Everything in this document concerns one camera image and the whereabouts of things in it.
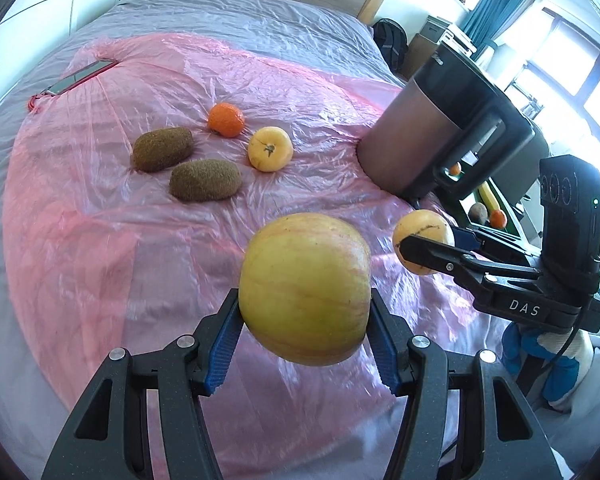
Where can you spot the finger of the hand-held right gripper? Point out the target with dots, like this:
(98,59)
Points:
(430,252)
(464,236)

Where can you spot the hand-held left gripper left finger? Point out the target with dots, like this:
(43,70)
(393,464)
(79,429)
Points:
(222,345)

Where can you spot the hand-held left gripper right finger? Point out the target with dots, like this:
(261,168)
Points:
(382,350)

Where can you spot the striped small yellow fruit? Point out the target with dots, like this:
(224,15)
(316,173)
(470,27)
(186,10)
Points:
(420,227)

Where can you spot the brown kiwi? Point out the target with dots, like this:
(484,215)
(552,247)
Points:
(205,180)
(161,149)
(477,211)

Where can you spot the orange tangerine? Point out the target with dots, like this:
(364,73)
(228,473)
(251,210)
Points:
(455,169)
(497,217)
(226,119)

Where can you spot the yellow banana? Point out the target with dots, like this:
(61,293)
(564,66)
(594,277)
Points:
(487,194)

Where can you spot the green tray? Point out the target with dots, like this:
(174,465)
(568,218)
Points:
(511,212)

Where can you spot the yellow-green apple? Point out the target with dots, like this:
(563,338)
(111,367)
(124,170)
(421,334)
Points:
(305,285)

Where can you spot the person's right hand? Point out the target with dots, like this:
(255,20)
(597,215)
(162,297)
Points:
(562,375)

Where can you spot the grey chair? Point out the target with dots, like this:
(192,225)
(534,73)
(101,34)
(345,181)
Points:
(541,147)

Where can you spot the black and copper kettle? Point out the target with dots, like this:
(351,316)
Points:
(405,145)

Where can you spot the pink plastic sheet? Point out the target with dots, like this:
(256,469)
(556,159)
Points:
(105,260)

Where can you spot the window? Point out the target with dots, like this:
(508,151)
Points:
(580,60)

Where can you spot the wooden dresser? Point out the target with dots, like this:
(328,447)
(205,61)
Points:
(420,57)

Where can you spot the white printer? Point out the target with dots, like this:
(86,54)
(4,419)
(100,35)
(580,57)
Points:
(452,35)

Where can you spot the black backpack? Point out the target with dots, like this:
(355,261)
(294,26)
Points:
(390,45)

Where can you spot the teal curtain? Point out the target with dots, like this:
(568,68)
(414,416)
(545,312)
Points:
(495,10)

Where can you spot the smartphone with red case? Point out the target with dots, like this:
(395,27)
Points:
(77,77)

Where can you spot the bed with purple sheet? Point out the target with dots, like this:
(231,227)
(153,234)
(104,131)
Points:
(205,15)

